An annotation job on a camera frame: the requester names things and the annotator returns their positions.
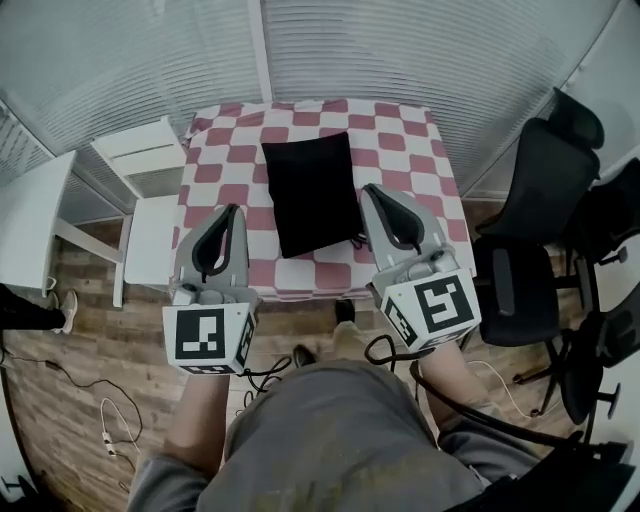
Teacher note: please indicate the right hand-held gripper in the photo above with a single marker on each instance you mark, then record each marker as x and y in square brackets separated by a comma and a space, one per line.
[440, 310]

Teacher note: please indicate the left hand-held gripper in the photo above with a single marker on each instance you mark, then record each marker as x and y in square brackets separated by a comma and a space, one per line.
[205, 340]

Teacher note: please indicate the black fabric bag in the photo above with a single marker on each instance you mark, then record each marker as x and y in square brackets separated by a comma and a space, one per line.
[310, 195]

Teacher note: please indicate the person's left forearm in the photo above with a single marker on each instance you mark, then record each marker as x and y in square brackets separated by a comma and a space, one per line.
[197, 425]

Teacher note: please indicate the person's right forearm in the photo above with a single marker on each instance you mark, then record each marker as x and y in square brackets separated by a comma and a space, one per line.
[450, 385]

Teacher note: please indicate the white chair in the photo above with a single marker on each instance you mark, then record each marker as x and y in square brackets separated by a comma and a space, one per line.
[150, 240]

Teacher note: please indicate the red white checkered tablecloth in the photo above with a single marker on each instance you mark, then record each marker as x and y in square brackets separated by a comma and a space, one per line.
[210, 172]

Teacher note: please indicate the person's right black shoe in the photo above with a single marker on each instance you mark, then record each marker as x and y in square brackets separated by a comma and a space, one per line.
[344, 311]

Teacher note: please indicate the person's black shoe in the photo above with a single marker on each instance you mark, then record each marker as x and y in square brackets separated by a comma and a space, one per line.
[344, 311]
[302, 356]

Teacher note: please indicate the person's khaki trousers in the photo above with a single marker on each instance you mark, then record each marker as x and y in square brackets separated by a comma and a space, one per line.
[350, 340]

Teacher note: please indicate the black office chair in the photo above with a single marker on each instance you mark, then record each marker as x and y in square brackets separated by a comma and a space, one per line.
[520, 290]
[610, 300]

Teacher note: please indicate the person's left black shoe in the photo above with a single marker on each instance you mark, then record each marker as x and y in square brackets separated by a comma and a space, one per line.
[302, 356]

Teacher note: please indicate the white table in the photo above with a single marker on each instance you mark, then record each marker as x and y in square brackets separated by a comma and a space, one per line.
[30, 220]

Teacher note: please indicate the person's grey shirt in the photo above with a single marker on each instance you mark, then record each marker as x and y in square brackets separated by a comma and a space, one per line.
[325, 440]

